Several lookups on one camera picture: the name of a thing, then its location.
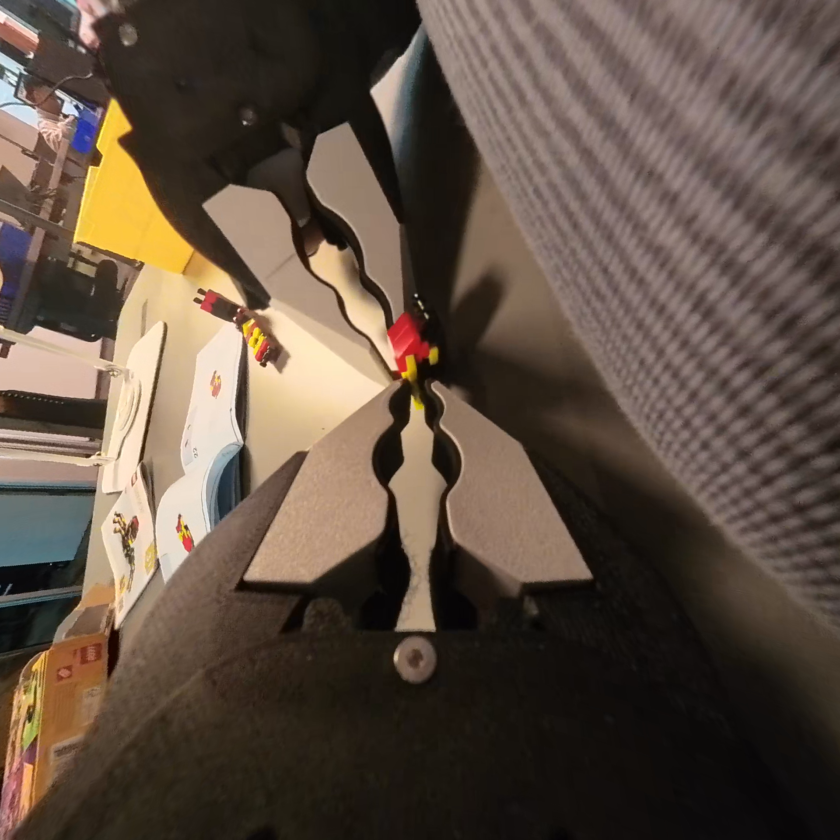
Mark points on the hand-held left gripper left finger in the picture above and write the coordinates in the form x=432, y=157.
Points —
x=315, y=525

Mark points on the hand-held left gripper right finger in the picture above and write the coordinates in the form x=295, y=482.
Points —
x=518, y=525

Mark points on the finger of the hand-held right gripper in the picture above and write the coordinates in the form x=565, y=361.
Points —
x=262, y=236
x=358, y=184

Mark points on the yellow plastic bin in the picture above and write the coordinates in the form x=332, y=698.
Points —
x=124, y=210

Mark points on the red yellow lego model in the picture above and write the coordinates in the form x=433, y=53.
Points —
x=410, y=334

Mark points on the orange cardboard lego box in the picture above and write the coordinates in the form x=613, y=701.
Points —
x=59, y=709

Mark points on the person's right hand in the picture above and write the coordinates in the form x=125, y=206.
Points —
x=313, y=235

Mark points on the open instruction booklet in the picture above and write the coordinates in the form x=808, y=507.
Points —
x=210, y=407

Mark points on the white instruction leaflet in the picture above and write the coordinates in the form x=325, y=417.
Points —
x=131, y=544

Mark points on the black office chair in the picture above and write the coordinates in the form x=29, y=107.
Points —
x=85, y=295

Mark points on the wooden book stand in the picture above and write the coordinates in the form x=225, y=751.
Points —
x=138, y=394

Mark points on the person's grey sweater torso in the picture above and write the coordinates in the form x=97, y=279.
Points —
x=656, y=229

